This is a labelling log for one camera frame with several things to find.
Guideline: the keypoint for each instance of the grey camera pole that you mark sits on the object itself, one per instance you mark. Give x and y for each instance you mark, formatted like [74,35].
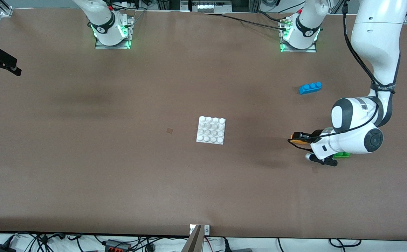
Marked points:
[193,241]

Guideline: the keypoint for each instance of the white studded base plate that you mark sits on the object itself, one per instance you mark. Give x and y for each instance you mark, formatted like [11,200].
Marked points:
[211,130]

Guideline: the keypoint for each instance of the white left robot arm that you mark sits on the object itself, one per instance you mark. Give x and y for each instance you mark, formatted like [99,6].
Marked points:
[377,52]

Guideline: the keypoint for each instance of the metal box with white connectors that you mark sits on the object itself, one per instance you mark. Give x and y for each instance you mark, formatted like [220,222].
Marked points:
[210,6]

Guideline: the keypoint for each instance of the blue three-stud block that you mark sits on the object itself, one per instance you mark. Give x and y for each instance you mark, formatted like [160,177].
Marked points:
[310,88]

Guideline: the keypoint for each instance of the black power adapter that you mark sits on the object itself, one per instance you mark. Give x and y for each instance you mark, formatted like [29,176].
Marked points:
[2,248]

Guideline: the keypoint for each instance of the small metal bracket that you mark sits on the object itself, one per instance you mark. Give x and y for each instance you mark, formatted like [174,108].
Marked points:
[207,229]

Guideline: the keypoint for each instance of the yellow two-stud block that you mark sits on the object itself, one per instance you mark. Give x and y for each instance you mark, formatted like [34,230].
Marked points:
[297,141]

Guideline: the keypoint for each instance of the black device with red buttons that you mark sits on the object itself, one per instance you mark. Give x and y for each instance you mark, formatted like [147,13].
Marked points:
[117,245]

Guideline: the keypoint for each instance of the green two-stud block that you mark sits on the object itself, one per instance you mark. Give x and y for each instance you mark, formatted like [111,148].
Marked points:
[343,155]

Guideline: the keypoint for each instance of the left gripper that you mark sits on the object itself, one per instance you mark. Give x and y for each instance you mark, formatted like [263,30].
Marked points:
[316,133]

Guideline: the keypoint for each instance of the black plug connector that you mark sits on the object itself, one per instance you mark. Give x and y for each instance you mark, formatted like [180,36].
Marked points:
[238,249]

